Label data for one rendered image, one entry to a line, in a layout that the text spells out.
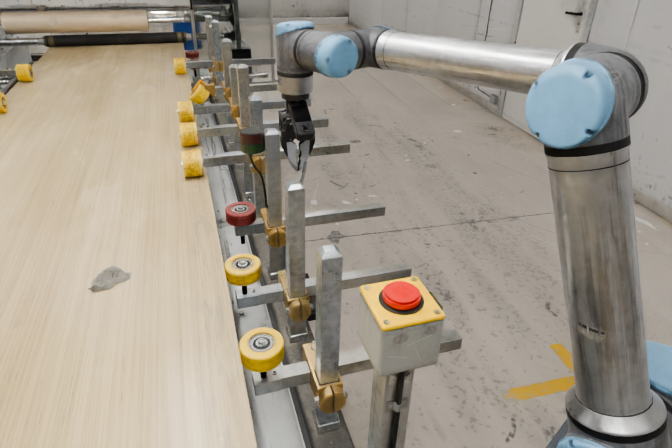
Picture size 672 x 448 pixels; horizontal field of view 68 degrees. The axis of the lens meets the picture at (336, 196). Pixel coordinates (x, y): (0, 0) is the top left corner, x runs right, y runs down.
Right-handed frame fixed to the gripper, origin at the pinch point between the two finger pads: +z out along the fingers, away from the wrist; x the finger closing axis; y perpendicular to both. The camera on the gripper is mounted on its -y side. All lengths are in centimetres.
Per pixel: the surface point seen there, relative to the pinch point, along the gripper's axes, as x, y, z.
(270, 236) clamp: 9.7, -8.9, 14.7
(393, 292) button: 9, -81, -22
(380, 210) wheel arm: -23.9, -2.1, 15.5
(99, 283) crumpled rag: 48, -25, 10
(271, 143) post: 8.0, -6.4, -10.2
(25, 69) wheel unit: 96, 146, 4
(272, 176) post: 8.1, -6.3, -1.3
